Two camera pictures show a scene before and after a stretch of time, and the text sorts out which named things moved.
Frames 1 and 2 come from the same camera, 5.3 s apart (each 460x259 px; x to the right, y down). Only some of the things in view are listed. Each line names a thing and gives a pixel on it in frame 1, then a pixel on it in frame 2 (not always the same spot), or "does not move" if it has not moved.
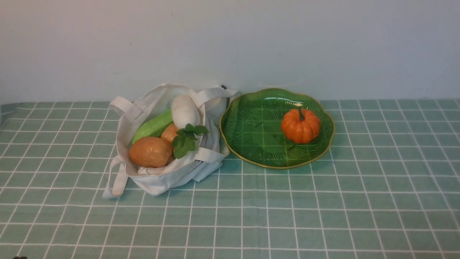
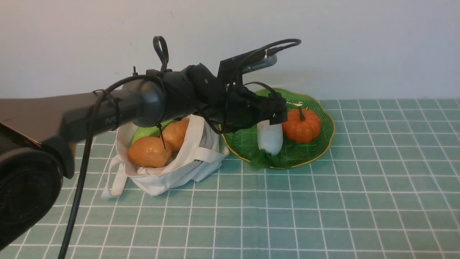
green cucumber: (154, 127) does not move
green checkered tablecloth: (389, 188) does not move
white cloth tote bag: (211, 147) does not move
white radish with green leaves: (185, 115) -> (270, 140)
